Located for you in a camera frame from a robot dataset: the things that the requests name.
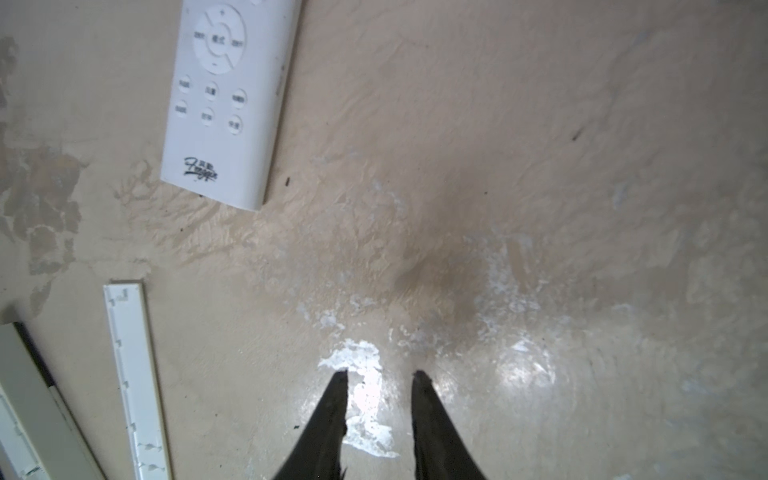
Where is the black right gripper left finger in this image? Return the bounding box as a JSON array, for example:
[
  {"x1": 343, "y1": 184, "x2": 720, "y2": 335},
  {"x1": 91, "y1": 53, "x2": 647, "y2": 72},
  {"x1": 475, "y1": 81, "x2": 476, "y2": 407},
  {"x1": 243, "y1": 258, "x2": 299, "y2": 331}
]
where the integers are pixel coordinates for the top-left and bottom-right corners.
[{"x1": 274, "y1": 370, "x2": 348, "y2": 480}]

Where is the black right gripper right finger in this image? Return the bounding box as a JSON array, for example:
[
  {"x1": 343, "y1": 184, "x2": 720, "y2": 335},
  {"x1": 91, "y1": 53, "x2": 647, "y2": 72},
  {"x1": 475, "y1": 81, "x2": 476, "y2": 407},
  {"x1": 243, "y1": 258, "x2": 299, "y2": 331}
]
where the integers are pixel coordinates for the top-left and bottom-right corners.
[{"x1": 411, "y1": 370, "x2": 485, "y2": 479}]

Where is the white battery cover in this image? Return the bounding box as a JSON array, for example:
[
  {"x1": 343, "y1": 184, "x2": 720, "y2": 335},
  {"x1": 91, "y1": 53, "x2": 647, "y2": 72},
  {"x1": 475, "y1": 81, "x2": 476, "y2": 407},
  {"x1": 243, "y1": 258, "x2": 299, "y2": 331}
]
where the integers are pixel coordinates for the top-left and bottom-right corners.
[{"x1": 103, "y1": 282, "x2": 173, "y2": 480}]

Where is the white remote with grey screen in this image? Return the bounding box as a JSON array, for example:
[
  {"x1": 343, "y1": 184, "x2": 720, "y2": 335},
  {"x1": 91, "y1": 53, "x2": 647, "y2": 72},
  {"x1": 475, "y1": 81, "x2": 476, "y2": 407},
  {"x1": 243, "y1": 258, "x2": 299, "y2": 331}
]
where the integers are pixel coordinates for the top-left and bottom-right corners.
[{"x1": 160, "y1": 0, "x2": 303, "y2": 211}]

